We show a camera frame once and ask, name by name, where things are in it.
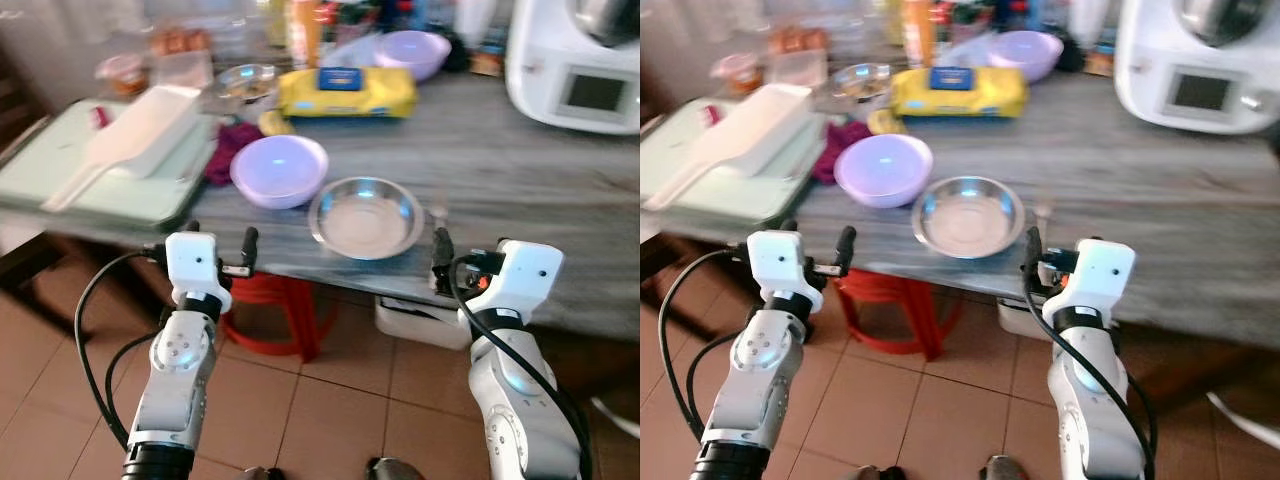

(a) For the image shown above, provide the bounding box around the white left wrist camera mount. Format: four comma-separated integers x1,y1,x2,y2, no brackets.
164,231,234,309
746,229,814,307

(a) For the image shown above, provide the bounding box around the white plastic box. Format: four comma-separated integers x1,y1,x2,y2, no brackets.
996,296,1052,342
374,294,472,352

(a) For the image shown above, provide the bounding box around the stainless steel bowl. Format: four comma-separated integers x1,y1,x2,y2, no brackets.
307,176,427,262
911,175,1028,261

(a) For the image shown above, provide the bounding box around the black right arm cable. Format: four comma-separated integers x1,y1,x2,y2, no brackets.
447,255,594,480
1022,255,1161,480

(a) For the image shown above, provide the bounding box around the white curved object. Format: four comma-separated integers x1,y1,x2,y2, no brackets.
1204,389,1280,453
589,394,641,442

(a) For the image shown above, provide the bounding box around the yellow wet wipes pack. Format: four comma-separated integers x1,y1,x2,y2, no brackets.
889,65,1029,120
276,65,419,120

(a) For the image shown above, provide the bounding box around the maroon cloth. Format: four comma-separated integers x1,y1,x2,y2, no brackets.
204,121,267,188
811,119,874,187

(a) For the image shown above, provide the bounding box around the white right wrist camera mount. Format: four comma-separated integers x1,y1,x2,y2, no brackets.
1042,238,1139,321
492,239,565,321

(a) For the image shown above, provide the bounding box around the pale green tray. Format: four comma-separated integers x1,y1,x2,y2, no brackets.
0,99,218,234
640,97,827,230

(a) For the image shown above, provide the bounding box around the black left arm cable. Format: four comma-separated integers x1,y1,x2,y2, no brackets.
656,247,751,446
73,248,169,453

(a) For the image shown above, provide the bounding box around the white kitchen appliance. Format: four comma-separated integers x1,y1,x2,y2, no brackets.
1112,0,1280,137
504,0,641,135

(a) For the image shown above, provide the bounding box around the orange bottle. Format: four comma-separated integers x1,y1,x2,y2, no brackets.
902,0,937,67
287,0,322,67

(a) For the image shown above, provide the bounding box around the glass bowl with food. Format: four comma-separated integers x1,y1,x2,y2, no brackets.
829,62,895,105
212,63,282,107

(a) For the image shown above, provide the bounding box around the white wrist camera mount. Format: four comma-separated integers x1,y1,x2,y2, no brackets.
1042,238,1139,321
746,229,814,307
492,239,565,321
164,231,234,309

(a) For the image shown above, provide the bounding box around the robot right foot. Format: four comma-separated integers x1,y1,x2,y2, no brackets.
366,457,427,480
984,454,1033,480

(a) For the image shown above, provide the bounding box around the clear plastic container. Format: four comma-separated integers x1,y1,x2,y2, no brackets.
149,48,215,92
769,47,830,92

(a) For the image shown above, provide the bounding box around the lilac plastic bowl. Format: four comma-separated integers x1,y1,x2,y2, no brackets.
833,132,936,210
987,29,1064,84
374,29,454,84
229,134,331,211

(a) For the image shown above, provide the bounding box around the red plastic stool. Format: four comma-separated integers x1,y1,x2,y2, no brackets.
219,271,340,364
834,269,967,362

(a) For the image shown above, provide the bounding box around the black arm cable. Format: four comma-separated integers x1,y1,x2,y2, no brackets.
656,247,751,446
1022,255,1161,480
447,255,594,480
73,248,169,453

